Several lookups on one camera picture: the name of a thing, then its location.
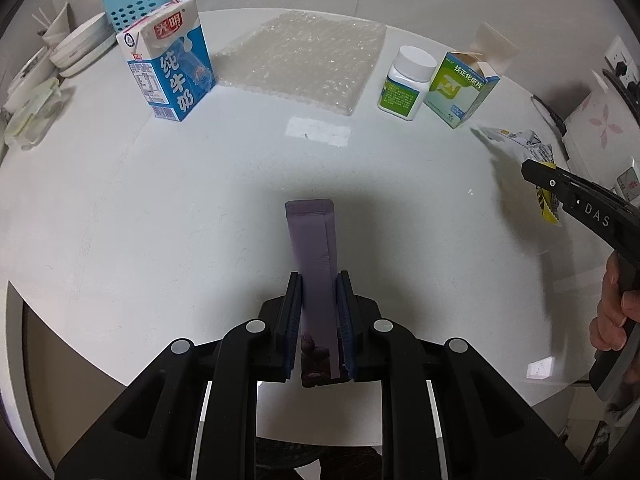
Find white ribbed plate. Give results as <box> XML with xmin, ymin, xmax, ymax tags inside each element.
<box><xmin>59</xmin><ymin>30</ymin><xmax>119</xmax><ymax>78</ymax></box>

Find large white bowl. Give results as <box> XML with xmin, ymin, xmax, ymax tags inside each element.
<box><xmin>50</xmin><ymin>12</ymin><xmax>113</xmax><ymax>63</ymax></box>

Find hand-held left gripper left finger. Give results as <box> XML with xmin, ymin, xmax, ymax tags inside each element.
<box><xmin>54</xmin><ymin>271</ymin><xmax>306</xmax><ymax>480</ymax></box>

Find white wall socket with plug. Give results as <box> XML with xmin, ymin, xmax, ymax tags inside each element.
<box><xmin>602</xmin><ymin>35</ymin><xmax>640</xmax><ymax>86</ymax></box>

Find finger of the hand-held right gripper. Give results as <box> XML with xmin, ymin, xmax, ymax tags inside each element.
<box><xmin>521</xmin><ymin>159</ymin><xmax>581</xmax><ymax>206</ymax></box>

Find blue white milk carton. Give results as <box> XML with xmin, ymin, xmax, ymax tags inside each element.
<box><xmin>116</xmin><ymin>0</ymin><xmax>217</xmax><ymax>122</ymax></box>

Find black power cable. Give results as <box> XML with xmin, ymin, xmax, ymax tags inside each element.
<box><xmin>531</xmin><ymin>95</ymin><xmax>571</xmax><ymax>161</ymax></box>

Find person's right hand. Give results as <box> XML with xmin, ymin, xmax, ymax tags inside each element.
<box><xmin>590</xmin><ymin>251</ymin><xmax>640</xmax><ymax>351</ymax></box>

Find clear bubble wrap sheet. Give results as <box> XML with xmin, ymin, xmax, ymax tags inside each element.
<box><xmin>212</xmin><ymin>14</ymin><xmax>388</xmax><ymax>116</ymax></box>

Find white pill bottle green label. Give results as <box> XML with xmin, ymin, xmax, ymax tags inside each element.
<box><xmin>377</xmin><ymin>46</ymin><xmax>437</xmax><ymax>122</ymax></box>

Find purple sachet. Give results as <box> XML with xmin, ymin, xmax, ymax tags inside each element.
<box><xmin>285</xmin><ymin>199</ymin><xmax>351</xmax><ymax>388</ymax></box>

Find white pointed cup holder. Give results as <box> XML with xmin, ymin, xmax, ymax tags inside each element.
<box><xmin>32</xmin><ymin>2</ymin><xmax>73</xmax><ymax>48</ymax></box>

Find green white medicine box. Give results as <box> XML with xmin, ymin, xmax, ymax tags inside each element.
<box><xmin>427</xmin><ymin>22</ymin><xmax>518</xmax><ymax>129</ymax></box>

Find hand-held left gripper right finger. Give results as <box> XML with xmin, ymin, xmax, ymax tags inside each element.
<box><xmin>336</xmin><ymin>270</ymin><xmax>583</xmax><ymax>480</ymax></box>

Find yellow white snack wrapper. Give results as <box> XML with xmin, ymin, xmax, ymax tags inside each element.
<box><xmin>471</xmin><ymin>125</ymin><xmax>562</xmax><ymax>224</ymax></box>

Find white rice cooker pink flowers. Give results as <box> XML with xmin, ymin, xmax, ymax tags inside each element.
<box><xmin>562</xmin><ymin>70</ymin><xmax>640</xmax><ymax>201</ymax></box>

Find glass container green lid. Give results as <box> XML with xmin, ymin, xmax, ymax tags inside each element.
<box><xmin>2</xmin><ymin>77</ymin><xmax>63</xmax><ymax>148</ymax></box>

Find black trash bin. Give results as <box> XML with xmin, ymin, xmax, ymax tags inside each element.
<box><xmin>256</xmin><ymin>437</ymin><xmax>388</xmax><ymax>480</ymax></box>

